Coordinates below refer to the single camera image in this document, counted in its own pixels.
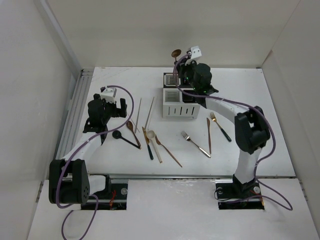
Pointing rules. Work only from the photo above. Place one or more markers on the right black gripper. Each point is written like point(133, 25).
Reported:
point(193, 63)

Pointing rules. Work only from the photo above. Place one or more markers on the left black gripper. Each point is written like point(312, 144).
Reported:
point(116, 111)

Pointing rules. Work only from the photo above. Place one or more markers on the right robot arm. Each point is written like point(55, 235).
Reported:
point(250, 126)

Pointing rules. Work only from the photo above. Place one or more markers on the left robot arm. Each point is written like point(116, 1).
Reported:
point(70, 174)

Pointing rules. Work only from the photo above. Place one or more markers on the silver metal chopstick left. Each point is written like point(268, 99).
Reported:
point(137, 118)

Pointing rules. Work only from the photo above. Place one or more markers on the silver metal chopstick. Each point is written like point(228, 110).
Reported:
point(137, 118)
point(149, 113)

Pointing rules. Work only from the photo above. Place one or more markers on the black rear utensil holder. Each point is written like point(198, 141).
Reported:
point(170, 82)

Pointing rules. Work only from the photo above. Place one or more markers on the white plastic chopstick right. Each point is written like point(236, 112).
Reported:
point(151, 116)

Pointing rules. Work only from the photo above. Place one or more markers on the black spoon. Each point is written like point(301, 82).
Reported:
point(118, 135)

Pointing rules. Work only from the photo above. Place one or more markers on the silver metal chopstick right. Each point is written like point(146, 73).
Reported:
point(149, 113)

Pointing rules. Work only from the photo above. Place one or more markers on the white front utensil holder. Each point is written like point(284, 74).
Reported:
point(178, 105)

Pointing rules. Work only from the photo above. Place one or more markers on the white ceramic soup spoon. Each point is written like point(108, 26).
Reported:
point(152, 136)

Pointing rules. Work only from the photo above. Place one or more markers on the copper knife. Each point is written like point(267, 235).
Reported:
point(209, 135)

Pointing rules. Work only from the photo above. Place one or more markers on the rose gold fork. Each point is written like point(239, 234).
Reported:
point(160, 144)

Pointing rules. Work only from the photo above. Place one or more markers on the silver fork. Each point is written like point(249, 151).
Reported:
point(188, 139)

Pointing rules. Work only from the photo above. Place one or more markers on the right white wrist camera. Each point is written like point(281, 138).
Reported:
point(194, 53)

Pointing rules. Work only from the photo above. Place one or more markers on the gold fork dark handle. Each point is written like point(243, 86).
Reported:
point(214, 119)

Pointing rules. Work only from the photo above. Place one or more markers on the gold knife dark handle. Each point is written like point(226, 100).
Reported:
point(147, 143)

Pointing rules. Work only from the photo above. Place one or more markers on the aluminium frame rail left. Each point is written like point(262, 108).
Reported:
point(74, 111)

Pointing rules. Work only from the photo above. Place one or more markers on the aluminium front rail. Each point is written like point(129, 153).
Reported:
point(165, 176)

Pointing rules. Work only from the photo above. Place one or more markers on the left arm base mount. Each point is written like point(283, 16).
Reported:
point(111, 193)

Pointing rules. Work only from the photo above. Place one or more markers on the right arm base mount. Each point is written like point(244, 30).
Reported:
point(229, 199)

